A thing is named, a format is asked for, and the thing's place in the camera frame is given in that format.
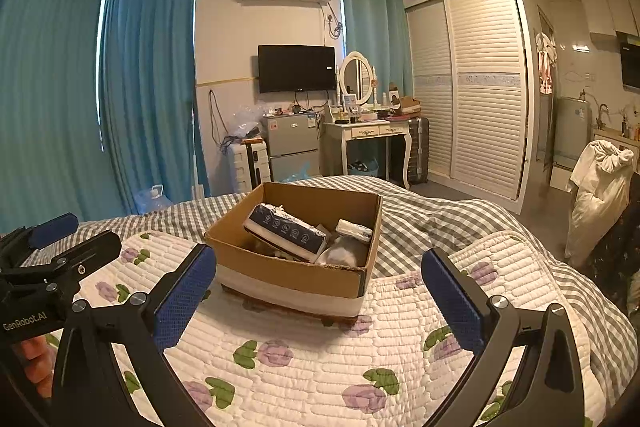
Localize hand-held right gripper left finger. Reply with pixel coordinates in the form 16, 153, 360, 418
50, 243, 218, 427

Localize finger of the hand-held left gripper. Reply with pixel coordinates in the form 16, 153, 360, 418
0, 213, 80, 259
0, 230, 123, 304

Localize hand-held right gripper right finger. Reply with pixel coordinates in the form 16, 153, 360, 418
421, 248, 586, 427

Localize brown cardboard box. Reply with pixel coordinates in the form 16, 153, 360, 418
204, 182, 384, 328

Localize white sock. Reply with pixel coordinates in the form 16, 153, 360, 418
316, 241, 371, 268

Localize floral fabric package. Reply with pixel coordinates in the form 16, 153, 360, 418
242, 203, 332, 264

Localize person's left hand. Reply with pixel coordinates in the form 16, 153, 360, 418
14, 334, 60, 408

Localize clear water jug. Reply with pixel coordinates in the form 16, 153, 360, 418
135, 184, 168, 215

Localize wide teal curtain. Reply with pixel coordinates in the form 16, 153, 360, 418
0, 0, 108, 233

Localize white mop pole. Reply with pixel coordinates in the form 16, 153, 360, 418
189, 104, 204, 200

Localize white suitcase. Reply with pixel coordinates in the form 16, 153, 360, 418
227, 141, 271, 195

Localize white floral quilt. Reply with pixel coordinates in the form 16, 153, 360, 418
20, 229, 626, 427

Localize grey suitcase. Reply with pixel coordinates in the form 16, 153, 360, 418
406, 117, 431, 185

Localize teal window curtain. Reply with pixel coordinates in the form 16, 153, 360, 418
100, 0, 198, 215

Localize dark cloth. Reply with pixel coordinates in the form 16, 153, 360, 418
585, 202, 640, 308

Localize blue plastic bag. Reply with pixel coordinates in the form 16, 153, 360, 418
280, 162, 321, 184

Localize white clothing pile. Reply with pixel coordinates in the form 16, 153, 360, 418
565, 139, 635, 268

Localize clear plastic bag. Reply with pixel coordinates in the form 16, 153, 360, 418
230, 103, 266, 140

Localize grey mini fridge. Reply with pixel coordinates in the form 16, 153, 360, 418
260, 113, 322, 182

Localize white dressing table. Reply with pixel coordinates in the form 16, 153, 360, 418
322, 117, 415, 180

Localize white louvred wardrobe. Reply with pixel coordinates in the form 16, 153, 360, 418
404, 0, 536, 214

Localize small cardboard box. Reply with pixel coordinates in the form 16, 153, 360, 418
387, 94, 421, 116

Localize grey washing machine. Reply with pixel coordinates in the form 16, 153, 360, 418
552, 96, 596, 168

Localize white oval vanity mirror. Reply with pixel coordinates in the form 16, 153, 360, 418
338, 51, 377, 108

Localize hanging white pink clothes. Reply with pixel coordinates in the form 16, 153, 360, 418
535, 32, 558, 94

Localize narrow light teal curtain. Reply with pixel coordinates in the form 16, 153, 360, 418
337, 0, 413, 94

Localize black range hood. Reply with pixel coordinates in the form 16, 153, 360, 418
617, 32, 640, 94

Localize dark hanging wall cable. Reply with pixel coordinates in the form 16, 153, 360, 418
208, 89, 227, 152

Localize black wall television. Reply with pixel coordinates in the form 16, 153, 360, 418
257, 45, 336, 94

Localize air conditioner power cord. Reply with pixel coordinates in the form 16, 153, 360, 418
324, 2, 345, 38

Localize white wall cabinets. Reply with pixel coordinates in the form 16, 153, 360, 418
580, 0, 640, 40

